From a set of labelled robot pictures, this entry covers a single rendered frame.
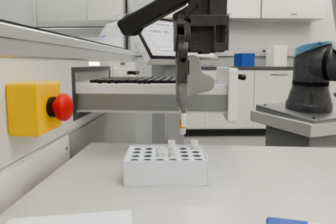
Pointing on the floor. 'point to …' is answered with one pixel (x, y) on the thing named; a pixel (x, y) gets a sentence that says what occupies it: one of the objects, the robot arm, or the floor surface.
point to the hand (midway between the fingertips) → (179, 104)
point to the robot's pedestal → (295, 131)
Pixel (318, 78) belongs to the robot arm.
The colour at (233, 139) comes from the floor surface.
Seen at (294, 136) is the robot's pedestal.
